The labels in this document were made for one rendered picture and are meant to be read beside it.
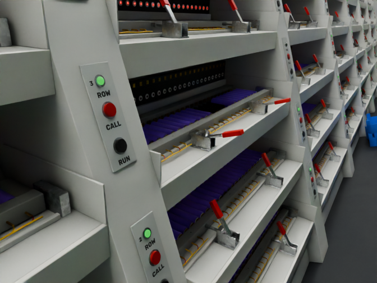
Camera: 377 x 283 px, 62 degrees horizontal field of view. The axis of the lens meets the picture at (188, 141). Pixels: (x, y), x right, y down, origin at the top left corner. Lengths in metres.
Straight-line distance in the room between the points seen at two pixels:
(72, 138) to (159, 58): 0.19
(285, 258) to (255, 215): 0.22
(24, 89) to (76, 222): 0.15
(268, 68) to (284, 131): 0.19
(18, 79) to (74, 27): 0.09
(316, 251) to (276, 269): 0.29
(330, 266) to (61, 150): 0.93
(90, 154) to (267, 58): 0.70
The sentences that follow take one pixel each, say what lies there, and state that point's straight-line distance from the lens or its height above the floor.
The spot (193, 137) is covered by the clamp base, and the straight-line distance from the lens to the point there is 0.55.
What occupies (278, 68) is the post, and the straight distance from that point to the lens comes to 0.95.
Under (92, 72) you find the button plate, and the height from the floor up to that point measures 0.69.
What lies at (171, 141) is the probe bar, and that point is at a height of 0.57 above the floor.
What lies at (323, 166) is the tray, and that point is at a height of 0.17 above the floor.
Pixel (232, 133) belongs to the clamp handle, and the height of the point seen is 0.56.
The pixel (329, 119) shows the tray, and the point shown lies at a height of 0.35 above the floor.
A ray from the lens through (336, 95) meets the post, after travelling 1.64.
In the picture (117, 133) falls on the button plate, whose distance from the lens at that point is 0.38.
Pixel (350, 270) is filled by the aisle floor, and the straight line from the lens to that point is 1.12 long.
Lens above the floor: 0.66
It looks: 11 degrees down
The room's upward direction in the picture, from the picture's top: 15 degrees counter-clockwise
